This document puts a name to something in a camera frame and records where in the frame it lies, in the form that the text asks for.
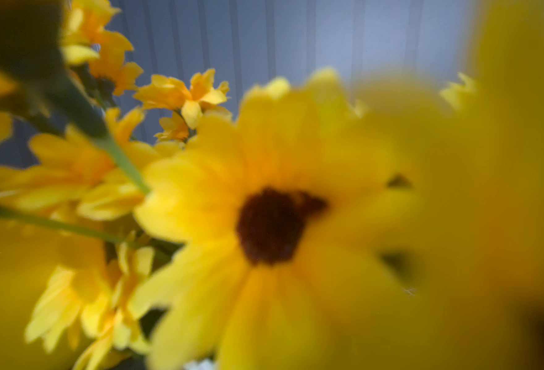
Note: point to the shelf sunflower pot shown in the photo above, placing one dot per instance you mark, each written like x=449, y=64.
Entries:
x=395, y=229

